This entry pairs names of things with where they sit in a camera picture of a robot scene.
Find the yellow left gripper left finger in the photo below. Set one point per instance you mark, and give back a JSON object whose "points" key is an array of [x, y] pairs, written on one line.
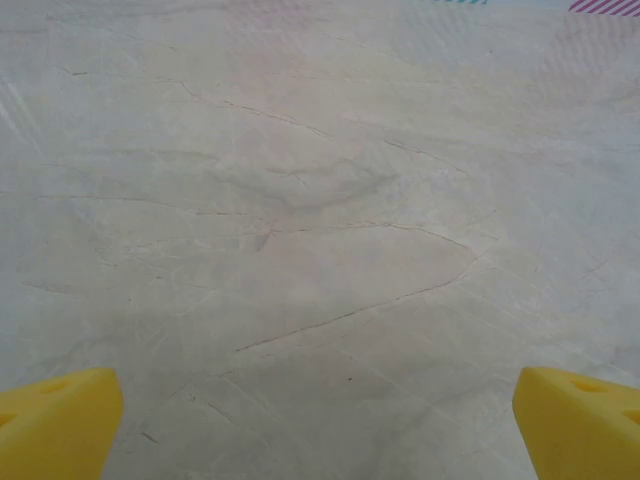
{"points": [[55, 430]]}

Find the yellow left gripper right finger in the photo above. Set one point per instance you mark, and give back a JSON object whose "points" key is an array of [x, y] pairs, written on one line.
{"points": [[580, 435]]}

